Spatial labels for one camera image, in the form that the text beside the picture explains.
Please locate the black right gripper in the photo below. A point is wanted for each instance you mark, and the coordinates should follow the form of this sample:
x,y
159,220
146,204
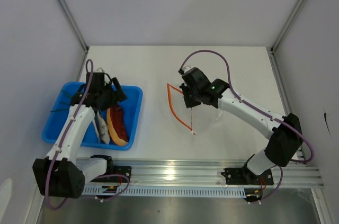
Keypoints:
x,y
189,103

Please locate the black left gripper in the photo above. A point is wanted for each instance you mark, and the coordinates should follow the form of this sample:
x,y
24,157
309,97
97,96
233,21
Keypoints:
x,y
115,99

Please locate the clear zip bag orange zipper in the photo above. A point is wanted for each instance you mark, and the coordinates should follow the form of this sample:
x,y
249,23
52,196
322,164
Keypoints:
x,y
196,119

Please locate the grey toy fish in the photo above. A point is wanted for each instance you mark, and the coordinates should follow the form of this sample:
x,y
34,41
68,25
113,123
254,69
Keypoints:
x,y
102,129

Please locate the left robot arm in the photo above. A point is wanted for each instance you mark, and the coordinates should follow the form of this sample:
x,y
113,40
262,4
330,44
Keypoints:
x,y
57,174

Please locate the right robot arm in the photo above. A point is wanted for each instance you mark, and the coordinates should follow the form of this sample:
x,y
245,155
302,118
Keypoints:
x,y
282,132

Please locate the blue plastic bin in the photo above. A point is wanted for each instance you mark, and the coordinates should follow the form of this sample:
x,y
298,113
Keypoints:
x,y
131,108

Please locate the green toy scallion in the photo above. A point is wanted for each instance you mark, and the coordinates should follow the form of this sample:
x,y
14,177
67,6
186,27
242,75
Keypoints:
x,y
64,101

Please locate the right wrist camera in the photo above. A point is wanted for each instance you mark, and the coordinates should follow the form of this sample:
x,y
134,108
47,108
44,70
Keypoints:
x,y
185,69

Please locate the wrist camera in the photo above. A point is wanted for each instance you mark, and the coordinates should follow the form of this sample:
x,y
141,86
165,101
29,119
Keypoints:
x,y
185,69
99,70

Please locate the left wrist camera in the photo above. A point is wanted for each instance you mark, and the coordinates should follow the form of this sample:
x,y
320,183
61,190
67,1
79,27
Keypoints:
x,y
99,70

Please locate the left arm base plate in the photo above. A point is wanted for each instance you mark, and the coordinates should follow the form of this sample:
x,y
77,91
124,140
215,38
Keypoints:
x,y
121,170

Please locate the aluminium mounting rail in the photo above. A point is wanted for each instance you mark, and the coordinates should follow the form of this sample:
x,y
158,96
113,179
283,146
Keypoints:
x,y
207,173

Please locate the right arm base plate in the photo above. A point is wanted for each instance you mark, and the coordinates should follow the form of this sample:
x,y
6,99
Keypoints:
x,y
242,176

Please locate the white slotted cable duct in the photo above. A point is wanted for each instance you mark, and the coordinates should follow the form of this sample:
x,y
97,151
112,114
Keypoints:
x,y
163,191

